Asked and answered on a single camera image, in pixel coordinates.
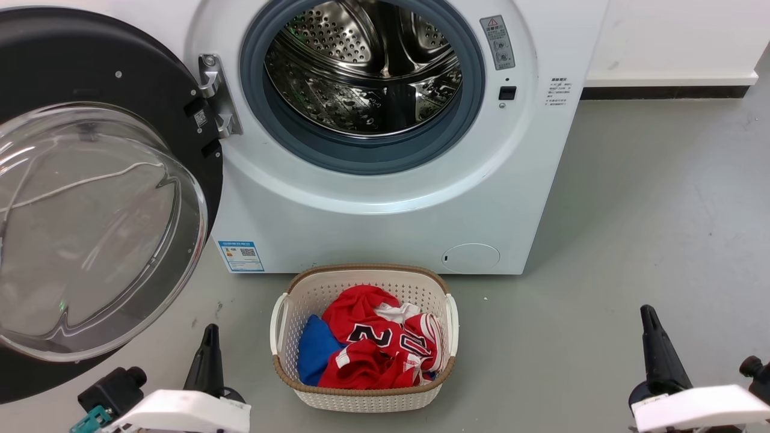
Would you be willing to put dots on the small code sticker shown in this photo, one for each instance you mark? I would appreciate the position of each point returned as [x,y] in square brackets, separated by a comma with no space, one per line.
[201,118]

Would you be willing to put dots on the blue energy label sticker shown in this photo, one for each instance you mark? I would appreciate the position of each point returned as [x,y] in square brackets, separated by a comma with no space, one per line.
[240,257]

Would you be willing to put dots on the blue cloth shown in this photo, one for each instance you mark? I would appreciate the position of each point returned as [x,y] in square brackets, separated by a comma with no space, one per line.
[316,349]

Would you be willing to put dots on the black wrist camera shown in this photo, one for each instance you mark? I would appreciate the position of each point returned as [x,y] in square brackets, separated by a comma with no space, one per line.
[757,376]
[111,391]

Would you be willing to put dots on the metal door hinge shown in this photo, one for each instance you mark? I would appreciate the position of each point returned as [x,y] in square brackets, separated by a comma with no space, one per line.
[209,75]

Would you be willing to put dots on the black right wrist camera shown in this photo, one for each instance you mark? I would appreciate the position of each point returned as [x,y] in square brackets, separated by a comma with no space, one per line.
[757,376]

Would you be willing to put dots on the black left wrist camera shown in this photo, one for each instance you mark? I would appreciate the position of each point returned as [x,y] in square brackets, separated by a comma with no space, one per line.
[111,391]

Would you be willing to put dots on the black washer door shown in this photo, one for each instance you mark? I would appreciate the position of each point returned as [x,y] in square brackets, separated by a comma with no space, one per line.
[60,66]

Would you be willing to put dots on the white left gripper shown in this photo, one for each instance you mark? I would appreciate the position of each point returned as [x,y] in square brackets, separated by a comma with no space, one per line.
[180,415]

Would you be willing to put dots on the steel washing drum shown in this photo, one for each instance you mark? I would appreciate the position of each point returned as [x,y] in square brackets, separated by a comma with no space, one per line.
[337,90]

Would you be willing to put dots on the red basketball jersey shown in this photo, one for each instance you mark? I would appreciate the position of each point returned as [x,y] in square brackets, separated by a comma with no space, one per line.
[361,313]

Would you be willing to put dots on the round filter cover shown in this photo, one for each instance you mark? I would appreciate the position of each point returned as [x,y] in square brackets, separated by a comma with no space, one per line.
[470,257]

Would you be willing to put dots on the cream perforated laundry basket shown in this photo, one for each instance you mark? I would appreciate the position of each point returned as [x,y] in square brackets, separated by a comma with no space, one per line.
[361,400]

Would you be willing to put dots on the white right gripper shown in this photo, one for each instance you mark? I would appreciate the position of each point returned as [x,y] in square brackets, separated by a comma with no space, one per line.
[704,409]

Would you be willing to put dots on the teal connector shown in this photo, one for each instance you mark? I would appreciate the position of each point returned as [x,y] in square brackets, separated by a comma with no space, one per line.
[90,420]

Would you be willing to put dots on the grey warning sticker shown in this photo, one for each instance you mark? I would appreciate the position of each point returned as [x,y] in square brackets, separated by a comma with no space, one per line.
[497,42]

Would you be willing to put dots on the white cabinet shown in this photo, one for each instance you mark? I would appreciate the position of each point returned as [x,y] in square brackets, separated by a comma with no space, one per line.
[674,36]

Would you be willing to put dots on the white washing machine body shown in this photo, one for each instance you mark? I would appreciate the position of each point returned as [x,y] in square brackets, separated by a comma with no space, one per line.
[373,234]

